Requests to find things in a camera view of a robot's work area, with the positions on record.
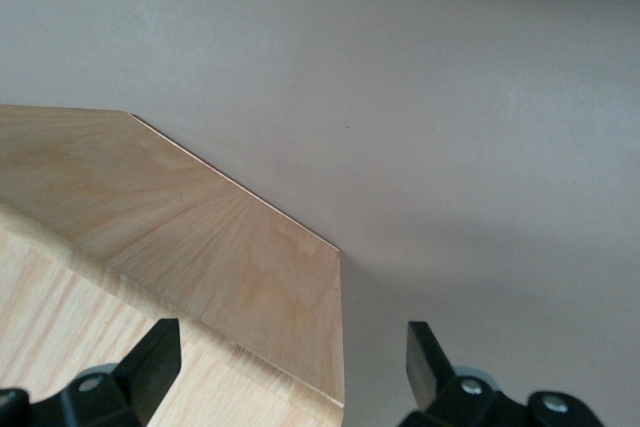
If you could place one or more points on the wooden drawer cabinet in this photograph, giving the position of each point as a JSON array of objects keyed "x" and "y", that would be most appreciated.
[{"x": 200, "y": 247}]

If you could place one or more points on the table cover mat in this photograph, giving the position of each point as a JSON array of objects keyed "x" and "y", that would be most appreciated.
[{"x": 450, "y": 97}]

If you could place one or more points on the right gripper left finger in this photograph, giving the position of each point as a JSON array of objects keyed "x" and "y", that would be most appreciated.
[{"x": 125, "y": 397}]

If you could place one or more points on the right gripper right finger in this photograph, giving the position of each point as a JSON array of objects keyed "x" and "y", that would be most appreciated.
[{"x": 450, "y": 402}]

